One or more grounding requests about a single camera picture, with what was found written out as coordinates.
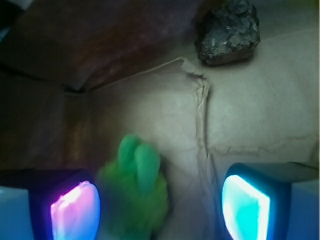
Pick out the brown paper bag bin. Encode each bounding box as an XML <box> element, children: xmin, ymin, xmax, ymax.
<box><xmin>0</xmin><ymin>0</ymin><xmax>320</xmax><ymax>240</ymax></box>

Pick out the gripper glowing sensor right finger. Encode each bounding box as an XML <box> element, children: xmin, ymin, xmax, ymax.
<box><xmin>221</xmin><ymin>162</ymin><xmax>320</xmax><ymax>240</ymax></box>

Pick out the green plush animal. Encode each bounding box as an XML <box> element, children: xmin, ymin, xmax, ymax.
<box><xmin>96</xmin><ymin>134</ymin><xmax>169</xmax><ymax>240</ymax></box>

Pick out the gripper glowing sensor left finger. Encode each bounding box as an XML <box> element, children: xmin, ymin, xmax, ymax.
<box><xmin>0</xmin><ymin>169</ymin><xmax>101</xmax><ymax>240</ymax></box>

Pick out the dark brown rock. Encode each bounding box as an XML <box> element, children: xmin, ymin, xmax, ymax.
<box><xmin>194</xmin><ymin>0</ymin><xmax>261</xmax><ymax>66</ymax></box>

